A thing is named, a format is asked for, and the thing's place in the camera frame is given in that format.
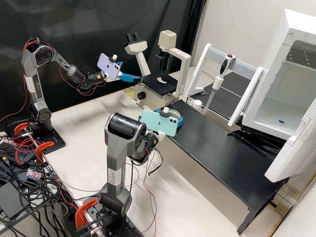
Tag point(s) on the white pipette stand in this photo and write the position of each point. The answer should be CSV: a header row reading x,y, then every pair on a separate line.
x,y
249,93

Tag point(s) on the cream microscope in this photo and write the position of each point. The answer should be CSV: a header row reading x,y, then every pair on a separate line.
x,y
150,96

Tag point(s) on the black flat box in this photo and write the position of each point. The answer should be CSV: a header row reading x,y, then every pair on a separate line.
x,y
12,200

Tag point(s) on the incubator door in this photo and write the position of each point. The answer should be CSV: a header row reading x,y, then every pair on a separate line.
x,y
291,153

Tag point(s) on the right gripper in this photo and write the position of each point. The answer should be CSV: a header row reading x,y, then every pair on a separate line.
x,y
161,136

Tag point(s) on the white-capped bottle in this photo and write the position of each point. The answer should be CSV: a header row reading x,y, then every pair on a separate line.
x,y
197,103

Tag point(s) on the petri dish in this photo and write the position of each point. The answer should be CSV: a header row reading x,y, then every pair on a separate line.
x,y
174,113

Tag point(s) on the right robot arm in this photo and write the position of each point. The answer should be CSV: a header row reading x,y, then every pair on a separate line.
x,y
116,160

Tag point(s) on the white incubator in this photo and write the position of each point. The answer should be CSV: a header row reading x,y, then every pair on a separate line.
x,y
274,37

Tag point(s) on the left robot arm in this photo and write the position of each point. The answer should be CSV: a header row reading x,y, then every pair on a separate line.
x,y
33,81

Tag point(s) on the red clamp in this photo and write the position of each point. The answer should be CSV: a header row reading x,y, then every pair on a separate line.
x,y
45,146
82,209
19,129

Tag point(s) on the wrist camera phone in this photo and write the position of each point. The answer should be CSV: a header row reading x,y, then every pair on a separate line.
x,y
107,65
158,122

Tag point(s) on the small circuit board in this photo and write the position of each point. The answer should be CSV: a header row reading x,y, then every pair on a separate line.
x,y
33,174

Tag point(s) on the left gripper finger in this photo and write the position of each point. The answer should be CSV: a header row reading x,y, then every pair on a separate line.
x,y
129,78
120,66

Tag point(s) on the black platform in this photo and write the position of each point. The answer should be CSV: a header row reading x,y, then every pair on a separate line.
x,y
237,79
227,103
222,158

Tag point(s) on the black power adapter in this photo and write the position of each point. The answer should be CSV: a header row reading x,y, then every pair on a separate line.
x,y
12,150

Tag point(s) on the pipette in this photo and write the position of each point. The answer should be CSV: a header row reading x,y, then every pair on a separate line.
x,y
226,65

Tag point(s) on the right wrist camera phone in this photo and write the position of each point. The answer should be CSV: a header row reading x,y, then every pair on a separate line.
x,y
158,122

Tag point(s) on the left wrist camera phone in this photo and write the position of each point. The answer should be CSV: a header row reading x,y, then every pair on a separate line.
x,y
107,65

